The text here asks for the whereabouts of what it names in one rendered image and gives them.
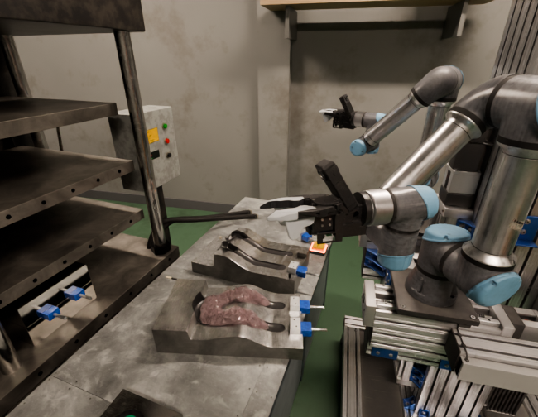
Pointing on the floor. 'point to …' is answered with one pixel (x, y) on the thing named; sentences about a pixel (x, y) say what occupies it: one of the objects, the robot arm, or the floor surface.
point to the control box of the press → (122, 127)
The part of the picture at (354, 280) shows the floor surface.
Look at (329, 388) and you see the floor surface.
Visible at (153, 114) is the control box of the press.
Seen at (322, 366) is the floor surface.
